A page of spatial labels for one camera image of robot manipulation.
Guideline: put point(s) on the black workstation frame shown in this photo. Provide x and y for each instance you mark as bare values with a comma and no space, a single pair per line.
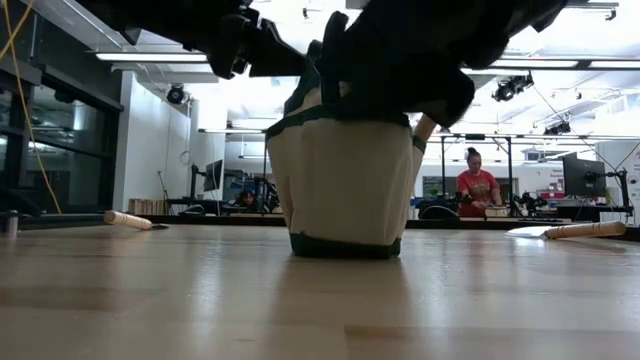
443,165

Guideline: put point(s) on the wooden pallet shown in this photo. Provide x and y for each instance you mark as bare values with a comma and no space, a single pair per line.
147,206

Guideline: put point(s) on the black computer monitor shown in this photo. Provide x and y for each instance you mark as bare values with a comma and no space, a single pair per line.
584,177

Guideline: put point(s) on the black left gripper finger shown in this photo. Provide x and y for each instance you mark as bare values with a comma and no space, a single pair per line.
277,60

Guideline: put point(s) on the round black ceiling camera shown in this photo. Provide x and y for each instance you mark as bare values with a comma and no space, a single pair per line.
176,94

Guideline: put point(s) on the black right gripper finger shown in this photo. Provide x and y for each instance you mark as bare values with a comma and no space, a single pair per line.
335,60

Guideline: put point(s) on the small metal post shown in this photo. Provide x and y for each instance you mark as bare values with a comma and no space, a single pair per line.
12,224

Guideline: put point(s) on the black chair back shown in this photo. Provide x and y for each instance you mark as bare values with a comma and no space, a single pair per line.
440,214
192,210

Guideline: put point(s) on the black background robot arms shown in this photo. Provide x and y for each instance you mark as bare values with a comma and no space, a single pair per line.
530,202

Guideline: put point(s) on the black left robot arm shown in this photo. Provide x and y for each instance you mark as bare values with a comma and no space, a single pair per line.
165,20

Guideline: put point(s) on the black ceiling-hung camera cluster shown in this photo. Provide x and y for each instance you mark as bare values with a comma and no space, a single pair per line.
557,128
510,89

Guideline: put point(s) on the cream gardening bag green trim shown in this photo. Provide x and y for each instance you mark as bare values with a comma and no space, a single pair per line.
345,190

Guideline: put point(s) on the person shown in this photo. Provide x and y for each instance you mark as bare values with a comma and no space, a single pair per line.
477,187

